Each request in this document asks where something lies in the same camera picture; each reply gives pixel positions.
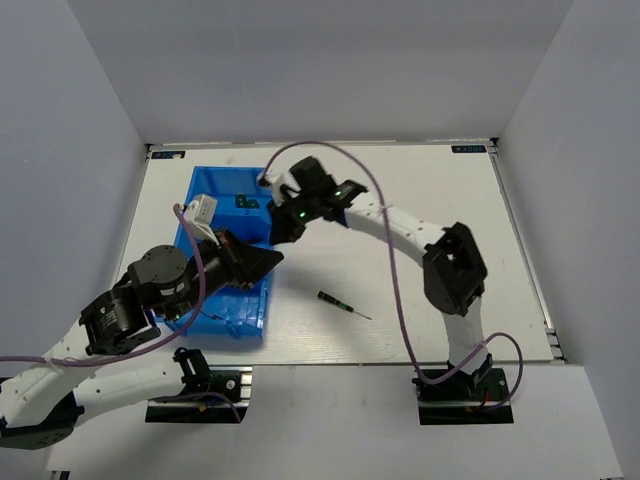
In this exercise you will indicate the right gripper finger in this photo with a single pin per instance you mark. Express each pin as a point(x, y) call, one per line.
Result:
point(295, 233)
point(279, 226)

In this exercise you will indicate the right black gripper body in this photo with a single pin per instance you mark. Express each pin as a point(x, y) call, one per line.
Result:
point(303, 210)

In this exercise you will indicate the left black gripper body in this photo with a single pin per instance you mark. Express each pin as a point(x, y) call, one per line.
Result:
point(220, 262)

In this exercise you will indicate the blue plastic compartment bin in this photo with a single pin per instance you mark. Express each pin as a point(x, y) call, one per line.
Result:
point(240, 309)

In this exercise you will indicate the black green handled screwdriver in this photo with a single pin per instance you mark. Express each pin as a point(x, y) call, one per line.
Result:
point(331, 300)

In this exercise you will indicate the red blue handled screwdriver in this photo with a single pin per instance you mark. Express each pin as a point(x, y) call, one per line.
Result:
point(211, 316)

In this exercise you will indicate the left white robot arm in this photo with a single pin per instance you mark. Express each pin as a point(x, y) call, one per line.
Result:
point(42, 405)

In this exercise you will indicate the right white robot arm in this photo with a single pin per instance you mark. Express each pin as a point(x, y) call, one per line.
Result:
point(453, 269)

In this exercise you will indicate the left table logo sticker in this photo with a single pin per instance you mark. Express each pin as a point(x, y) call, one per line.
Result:
point(168, 154)

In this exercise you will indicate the table logo sticker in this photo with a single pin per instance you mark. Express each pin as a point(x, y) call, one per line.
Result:
point(468, 149)
point(168, 154)

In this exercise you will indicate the right table logo sticker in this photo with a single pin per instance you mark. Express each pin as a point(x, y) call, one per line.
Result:
point(468, 149)

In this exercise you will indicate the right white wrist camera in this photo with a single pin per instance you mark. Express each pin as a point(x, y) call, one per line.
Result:
point(281, 185)

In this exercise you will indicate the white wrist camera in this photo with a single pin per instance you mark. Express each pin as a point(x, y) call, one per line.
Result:
point(281, 185)
point(196, 218)

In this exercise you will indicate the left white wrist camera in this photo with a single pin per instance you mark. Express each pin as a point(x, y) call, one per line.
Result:
point(196, 218)

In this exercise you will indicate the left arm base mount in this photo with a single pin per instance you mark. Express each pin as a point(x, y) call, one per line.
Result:
point(223, 399)

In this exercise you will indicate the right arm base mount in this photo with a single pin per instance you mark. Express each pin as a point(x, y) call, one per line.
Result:
point(491, 388)

